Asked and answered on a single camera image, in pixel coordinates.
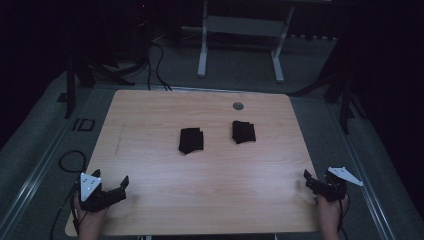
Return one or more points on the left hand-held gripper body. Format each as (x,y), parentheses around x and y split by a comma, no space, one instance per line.
(90,186)

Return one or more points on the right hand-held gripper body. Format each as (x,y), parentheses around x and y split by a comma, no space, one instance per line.
(330,188)

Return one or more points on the dark cloth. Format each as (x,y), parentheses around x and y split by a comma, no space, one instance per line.
(243,132)
(191,140)

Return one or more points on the person's right hand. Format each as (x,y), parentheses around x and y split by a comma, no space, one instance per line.
(330,211)

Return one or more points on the person's left hand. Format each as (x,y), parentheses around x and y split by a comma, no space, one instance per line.
(90,220)

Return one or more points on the black tripod stand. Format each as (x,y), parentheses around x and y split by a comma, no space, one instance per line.
(345,100)
(71,90)

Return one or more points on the grey round table grommet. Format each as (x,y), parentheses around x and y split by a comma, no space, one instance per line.
(238,106)

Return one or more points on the metal floor rail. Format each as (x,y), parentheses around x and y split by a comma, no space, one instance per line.
(365,186)
(30,186)

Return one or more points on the black rectangular floor frame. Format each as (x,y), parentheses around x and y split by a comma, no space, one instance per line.
(86,125)

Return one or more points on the white metal desk frame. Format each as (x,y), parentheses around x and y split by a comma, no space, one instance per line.
(243,26)

